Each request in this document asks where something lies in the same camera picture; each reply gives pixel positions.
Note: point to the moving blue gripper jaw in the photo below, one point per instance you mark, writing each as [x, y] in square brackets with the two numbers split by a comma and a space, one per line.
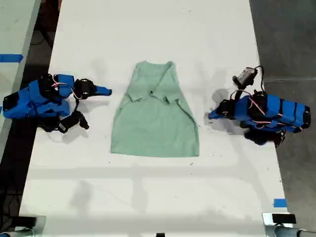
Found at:
[102, 93]
[216, 116]

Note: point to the long blue tape strip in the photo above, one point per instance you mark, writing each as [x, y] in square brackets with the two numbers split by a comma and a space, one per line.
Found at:
[11, 58]

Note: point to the white side table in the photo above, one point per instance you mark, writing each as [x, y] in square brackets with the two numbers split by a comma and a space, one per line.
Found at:
[12, 32]

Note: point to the pale green T-shirt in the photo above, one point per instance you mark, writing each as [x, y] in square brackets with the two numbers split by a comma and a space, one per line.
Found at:
[153, 126]

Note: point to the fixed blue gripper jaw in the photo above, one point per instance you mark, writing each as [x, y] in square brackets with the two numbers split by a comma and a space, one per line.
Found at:
[103, 88]
[217, 109]

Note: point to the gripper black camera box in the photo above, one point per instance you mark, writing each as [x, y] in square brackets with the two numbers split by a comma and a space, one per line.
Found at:
[245, 75]
[71, 122]

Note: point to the small black mount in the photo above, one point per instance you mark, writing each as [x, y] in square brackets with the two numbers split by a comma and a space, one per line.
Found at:
[160, 235]

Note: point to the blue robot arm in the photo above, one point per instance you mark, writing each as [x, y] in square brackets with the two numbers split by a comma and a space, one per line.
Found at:
[42, 103]
[274, 113]

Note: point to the metal table clamp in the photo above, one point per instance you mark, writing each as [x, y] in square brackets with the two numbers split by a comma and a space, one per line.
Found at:
[32, 228]
[267, 225]

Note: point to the small black box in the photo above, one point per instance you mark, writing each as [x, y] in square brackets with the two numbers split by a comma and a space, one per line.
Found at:
[27, 221]
[284, 219]

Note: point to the short blue tape strip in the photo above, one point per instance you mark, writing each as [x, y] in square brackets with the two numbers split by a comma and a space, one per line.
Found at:
[280, 203]

